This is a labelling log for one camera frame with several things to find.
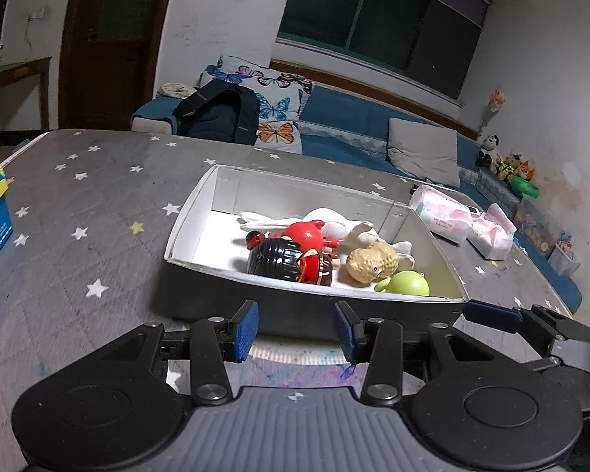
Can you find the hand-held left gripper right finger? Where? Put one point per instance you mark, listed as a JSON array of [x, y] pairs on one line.
[[349, 337]]

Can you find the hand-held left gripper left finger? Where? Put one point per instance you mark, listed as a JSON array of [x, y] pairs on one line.
[[243, 332]]

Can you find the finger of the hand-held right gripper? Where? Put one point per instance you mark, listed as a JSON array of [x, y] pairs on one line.
[[494, 315]]

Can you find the tan peanut toy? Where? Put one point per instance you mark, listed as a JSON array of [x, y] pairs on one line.
[[364, 261]]

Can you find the green round toy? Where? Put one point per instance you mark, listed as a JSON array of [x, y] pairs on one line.
[[408, 284]]

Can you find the black-haired doll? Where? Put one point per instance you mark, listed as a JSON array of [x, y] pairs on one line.
[[275, 258]]

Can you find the red round toy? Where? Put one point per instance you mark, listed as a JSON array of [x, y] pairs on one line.
[[302, 236]]

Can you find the white cardboard box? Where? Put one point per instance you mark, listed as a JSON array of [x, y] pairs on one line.
[[255, 191]]

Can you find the pink tissue pack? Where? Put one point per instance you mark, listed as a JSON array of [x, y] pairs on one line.
[[440, 214], [494, 233]]

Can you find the white storage basket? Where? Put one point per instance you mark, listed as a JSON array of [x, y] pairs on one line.
[[565, 255]]

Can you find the colourful picture box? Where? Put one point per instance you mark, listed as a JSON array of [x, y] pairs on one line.
[[536, 228]]

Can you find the small white device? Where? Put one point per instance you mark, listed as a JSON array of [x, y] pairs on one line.
[[473, 210]]

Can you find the white plush toy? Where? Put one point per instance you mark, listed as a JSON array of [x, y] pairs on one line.
[[324, 219]]

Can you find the green bowl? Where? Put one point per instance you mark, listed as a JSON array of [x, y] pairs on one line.
[[525, 188]]

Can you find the black and white plush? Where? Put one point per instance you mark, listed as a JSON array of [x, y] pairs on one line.
[[489, 152]]

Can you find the grey pillow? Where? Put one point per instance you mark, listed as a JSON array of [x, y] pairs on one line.
[[423, 152]]

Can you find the grey star-print tablecloth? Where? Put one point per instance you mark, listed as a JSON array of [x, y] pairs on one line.
[[93, 206]]

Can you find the blue sofa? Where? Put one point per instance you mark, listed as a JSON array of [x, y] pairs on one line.
[[344, 123]]

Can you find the dark blue backpack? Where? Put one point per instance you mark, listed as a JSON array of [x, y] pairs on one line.
[[216, 113]]

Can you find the butterfly print pillow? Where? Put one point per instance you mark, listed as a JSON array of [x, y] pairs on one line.
[[275, 103]]

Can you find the beige cloth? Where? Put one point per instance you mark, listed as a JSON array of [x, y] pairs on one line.
[[177, 90]]

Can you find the dark window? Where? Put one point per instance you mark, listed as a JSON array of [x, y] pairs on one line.
[[398, 24]]

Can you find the brown wooden door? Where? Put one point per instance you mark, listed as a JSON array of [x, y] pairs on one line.
[[113, 44]]

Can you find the wooden side table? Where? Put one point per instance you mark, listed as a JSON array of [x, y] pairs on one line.
[[14, 71]]

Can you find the flower wall decoration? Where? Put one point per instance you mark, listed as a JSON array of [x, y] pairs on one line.
[[494, 105]]

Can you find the white wall socket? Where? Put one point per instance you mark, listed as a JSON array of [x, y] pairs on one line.
[[37, 14]]

